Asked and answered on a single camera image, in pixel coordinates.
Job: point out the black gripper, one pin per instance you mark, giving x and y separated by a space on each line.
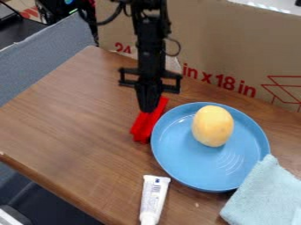
152 69

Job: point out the red rectangular block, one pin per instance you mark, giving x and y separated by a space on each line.
145 122

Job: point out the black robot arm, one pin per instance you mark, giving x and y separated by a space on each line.
152 28

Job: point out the yellow lemon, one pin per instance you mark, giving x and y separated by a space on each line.
213 125

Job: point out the blue plate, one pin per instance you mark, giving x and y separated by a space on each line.
212 169

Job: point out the white tube of cream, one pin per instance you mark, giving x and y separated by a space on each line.
154 192

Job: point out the light blue towel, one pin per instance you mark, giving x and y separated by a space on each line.
268 199

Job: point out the cardboard box wall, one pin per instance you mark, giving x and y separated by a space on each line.
240 44

